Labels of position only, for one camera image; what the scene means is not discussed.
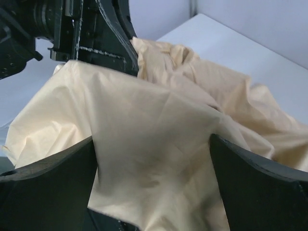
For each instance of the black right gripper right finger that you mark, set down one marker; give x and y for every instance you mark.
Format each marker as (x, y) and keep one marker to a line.
(258, 194)

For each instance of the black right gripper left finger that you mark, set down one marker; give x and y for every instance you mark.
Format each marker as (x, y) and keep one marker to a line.
(51, 194)

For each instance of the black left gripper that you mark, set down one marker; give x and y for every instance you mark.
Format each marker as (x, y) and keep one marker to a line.
(93, 31)

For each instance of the beige folding umbrella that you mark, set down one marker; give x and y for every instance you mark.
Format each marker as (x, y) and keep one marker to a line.
(151, 133)

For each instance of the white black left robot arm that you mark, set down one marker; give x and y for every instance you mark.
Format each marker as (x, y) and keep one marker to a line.
(21, 23)

